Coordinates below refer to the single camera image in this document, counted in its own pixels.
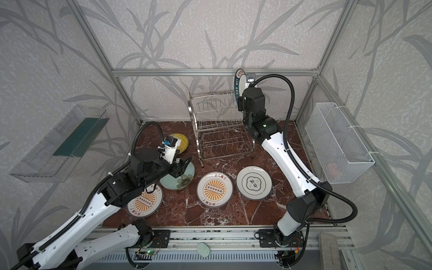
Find white plate green text rim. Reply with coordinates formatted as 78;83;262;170
234;69;247;101

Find white plate black quatrefoil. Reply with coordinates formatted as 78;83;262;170
236;166;273;201

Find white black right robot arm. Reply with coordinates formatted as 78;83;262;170
234;69;358;245

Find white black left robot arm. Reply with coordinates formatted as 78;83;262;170
13;121;192;270

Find stainless steel dish rack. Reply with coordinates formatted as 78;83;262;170
188;91;255;166

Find light green flower plate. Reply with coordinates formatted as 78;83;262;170
159;163;195;190

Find yellow ribbed plate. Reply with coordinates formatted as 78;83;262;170
170;133;189;154

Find orange sunburst plate centre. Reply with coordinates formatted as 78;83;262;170
197;172;234;208

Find orange sunburst plate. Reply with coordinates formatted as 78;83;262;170
127;184;164;218
197;172;234;208

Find orange sunburst plate left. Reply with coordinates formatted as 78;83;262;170
127;184;164;218

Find pale green oval puck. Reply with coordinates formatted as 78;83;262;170
196;243;210;258

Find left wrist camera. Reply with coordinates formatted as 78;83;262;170
157;136;182;164

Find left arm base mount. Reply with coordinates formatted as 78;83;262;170
135;229;171;249

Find clear plastic wall shelf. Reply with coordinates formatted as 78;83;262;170
10;105;109;183

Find white wire mesh basket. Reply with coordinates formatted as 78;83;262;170
306;102;375;185

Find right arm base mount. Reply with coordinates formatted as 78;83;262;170
254;229;304;250

